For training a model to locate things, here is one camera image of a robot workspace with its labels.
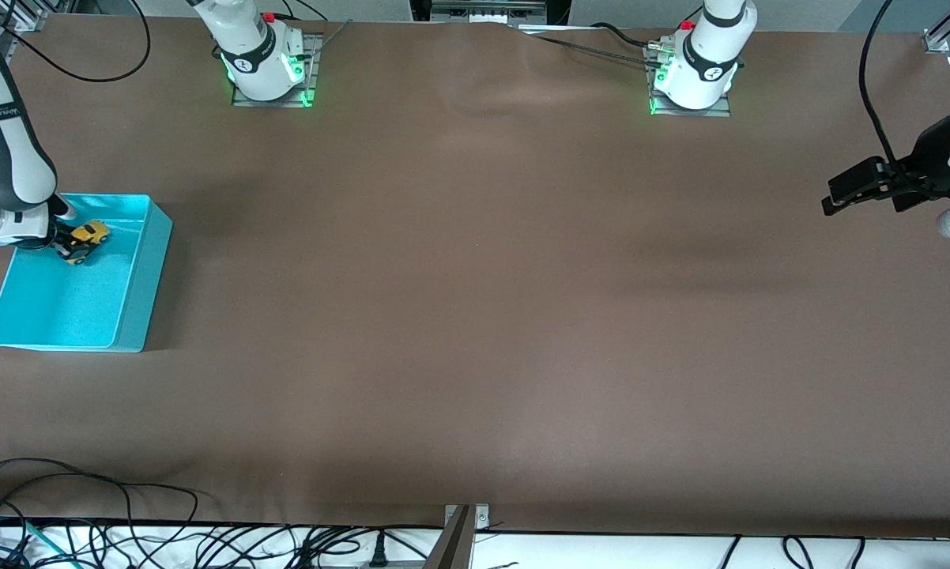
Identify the brown table cover cloth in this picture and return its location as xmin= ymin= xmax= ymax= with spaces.
xmin=0 ymin=16 xmax=950 ymax=538

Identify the long black cable loop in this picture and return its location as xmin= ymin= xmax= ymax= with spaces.
xmin=0 ymin=457 xmax=201 ymax=554

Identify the thin black base cable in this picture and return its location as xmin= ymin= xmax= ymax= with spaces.
xmin=273 ymin=0 xmax=354 ymax=61

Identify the thick black table cable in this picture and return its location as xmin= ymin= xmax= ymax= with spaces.
xmin=515 ymin=22 xmax=667 ymax=69

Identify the grey metal base plate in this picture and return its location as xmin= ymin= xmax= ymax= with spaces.
xmin=232 ymin=32 xmax=322 ymax=108
xmin=647 ymin=40 xmax=733 ymax=119

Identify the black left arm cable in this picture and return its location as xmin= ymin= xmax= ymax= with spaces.
xmin=858 ymin=0 xmax=931 ymax=194

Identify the black hanging cable loop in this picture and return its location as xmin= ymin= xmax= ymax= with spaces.
xmin=0 ymin=0 xmax=153 ymax=84

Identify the turquoise plastic bin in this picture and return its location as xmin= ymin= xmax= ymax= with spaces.
xmin=0 ymin=194 xmax=175 ymax=353

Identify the tangled black cable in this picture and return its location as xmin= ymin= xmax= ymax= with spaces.
xmin=88 ymin=522 xmax=365 ymax=569

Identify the yellow beetle toy car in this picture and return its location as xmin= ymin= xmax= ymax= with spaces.
xmin=58 ymin=221 xmax=111 ymax=266

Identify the black equipment box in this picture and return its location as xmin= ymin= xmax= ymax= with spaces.
xmin=410 ymin=0 xmax=572 ymax=26

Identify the teal cable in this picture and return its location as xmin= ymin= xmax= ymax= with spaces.
xmin=0 ymin=514 xmax=62 ymax=568

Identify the aluminium beam with bracket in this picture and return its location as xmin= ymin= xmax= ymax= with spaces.
xmin=424 ymin=503 xmax=492 ymax=569

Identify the grey metal bracket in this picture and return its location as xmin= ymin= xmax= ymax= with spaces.
xmin=432 ymin=0 xmax=552 ymax=23

